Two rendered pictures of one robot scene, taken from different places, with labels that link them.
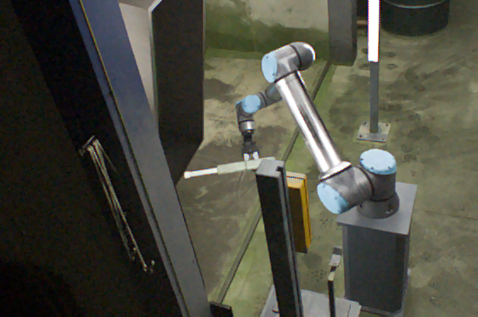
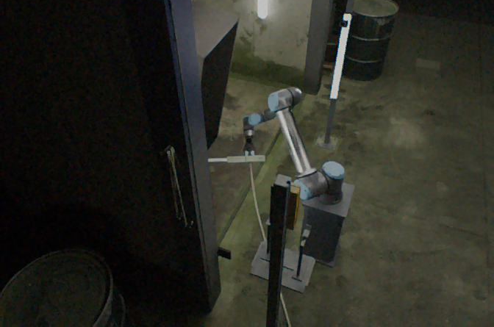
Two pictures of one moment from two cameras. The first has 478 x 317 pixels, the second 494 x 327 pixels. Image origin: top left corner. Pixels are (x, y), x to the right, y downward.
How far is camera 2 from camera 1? 0.31 m
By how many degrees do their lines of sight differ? 5
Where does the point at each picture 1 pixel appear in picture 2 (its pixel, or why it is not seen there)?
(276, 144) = (262, 143)
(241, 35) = (245, 64)
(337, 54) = (308, 86)
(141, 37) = not seen: hidden behind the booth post
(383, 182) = (335, 183)
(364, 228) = (319, 209)
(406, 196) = (347, 192)
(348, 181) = (314, 181)
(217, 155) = (222, 145)
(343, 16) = (315, 62)
